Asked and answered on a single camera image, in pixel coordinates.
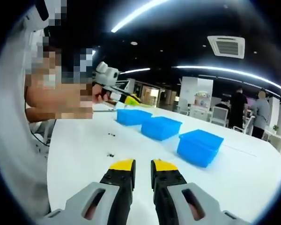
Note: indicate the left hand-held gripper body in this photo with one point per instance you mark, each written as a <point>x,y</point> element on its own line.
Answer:
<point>106,73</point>

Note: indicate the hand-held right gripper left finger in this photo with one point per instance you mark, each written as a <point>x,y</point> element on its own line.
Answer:
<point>114,187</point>

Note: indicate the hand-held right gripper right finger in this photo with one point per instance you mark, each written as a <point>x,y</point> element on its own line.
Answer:
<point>168,187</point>

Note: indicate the blue plastic bin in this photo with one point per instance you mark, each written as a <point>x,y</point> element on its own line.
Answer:
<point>131,119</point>
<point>196,152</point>
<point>159,131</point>

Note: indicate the small black resistors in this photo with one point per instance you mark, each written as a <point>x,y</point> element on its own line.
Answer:
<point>111,154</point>

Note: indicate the person's left hand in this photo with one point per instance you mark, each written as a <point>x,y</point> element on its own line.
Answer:
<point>98,92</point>

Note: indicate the short ceiling light strip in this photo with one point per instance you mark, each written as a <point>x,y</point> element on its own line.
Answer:
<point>135,71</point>

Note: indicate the round ceiling fixture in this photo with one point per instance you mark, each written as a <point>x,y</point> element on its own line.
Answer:
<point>134,43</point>

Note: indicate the white display partition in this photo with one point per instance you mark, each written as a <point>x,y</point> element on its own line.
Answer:
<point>189,89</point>

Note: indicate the long ceiling light strip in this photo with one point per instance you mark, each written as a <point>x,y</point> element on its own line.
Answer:
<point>135,14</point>

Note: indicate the curved ceiling light strip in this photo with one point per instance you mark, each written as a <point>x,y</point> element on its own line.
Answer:
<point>213,68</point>

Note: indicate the white office chair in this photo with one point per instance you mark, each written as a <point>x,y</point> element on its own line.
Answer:
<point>220,116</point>

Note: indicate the white chest device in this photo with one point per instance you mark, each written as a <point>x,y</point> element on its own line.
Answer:
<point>32,16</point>

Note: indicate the white ceiling air conditioner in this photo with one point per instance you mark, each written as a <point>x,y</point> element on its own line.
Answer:
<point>227,47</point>

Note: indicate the person's light grey shirt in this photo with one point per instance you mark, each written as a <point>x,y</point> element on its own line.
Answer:
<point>11,140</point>

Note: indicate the potted green plant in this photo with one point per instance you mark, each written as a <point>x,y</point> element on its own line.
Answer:
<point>275,128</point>

